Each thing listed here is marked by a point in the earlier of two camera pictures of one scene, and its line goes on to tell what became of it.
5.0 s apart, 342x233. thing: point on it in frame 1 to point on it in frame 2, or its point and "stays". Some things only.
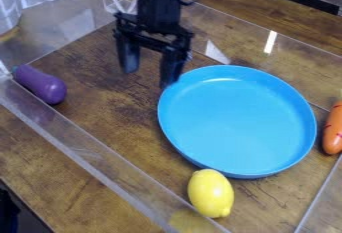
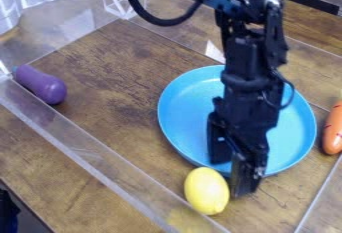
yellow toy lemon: (212, 193) stays
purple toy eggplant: (47, 88) stays
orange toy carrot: (332, 135) stays
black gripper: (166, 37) to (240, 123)
